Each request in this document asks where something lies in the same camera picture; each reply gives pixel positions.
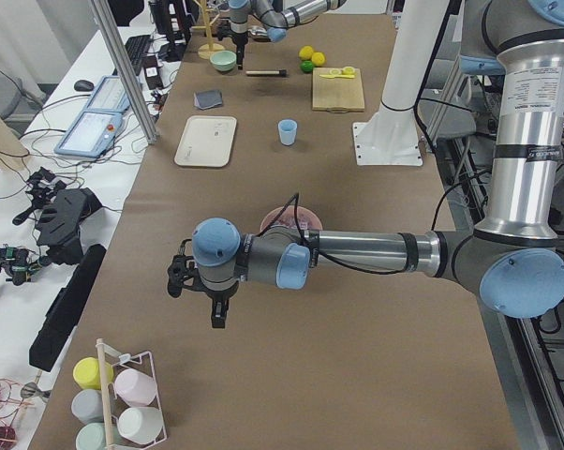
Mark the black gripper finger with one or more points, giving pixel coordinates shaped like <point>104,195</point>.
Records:
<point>219,313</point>
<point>240,55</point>

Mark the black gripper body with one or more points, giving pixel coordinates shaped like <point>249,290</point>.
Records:
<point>239,38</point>
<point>218,295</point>

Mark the steel muddler black tip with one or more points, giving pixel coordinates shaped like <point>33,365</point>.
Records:
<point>279,73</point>

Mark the metal ice scoop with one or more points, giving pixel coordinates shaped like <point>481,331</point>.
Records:
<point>258,33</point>

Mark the wooden cup tree stand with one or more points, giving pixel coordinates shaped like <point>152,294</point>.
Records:
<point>211,47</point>

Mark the light blue plastic cup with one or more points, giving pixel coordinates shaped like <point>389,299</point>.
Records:
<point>287,131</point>

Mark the white cup rack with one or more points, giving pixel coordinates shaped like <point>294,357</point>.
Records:
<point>111,363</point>

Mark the clear ice cubes pile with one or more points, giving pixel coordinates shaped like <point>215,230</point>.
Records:
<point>306,220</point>

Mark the pink cup in rack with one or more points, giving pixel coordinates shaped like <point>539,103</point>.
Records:
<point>135,388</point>

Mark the yellow cup in rack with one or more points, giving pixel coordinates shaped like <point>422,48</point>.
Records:
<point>86,373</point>

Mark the white cup in rack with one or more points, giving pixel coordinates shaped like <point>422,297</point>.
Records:
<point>141,425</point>

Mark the grey cup in rack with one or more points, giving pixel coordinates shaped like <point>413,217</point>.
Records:
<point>87,406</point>

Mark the green cup in rack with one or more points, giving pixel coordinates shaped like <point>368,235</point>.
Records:
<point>91,437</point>

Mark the mint green bowl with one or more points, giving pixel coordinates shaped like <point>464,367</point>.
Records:
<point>223,61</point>

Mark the black monitor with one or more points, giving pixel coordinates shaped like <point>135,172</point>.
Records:
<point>172,20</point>

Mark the yellow lemon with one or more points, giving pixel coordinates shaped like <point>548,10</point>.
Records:
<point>318,59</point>
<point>306,53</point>

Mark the grey folded cloth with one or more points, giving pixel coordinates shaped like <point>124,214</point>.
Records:
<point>209,99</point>

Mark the green lime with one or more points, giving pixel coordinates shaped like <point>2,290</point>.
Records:
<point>307,66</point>

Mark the black keyboard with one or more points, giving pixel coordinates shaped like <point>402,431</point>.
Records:
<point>136,49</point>

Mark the cream rabbit tray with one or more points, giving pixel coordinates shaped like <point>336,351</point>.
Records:
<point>206,141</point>

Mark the wooden cutting board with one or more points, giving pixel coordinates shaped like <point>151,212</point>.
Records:
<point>337,95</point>

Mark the pink bowl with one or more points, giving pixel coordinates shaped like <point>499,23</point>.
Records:
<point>272,214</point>

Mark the blue teach pendant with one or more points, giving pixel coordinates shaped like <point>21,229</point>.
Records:
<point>91,134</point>
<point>109,95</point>

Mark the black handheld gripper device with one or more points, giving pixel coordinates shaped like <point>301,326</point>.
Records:
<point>62,211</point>

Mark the black long bar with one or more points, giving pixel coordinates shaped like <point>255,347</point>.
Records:
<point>65,312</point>

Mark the black computer mouse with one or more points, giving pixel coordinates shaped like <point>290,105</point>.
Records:
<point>83,86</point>

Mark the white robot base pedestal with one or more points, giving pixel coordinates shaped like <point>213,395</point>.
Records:
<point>390,137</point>

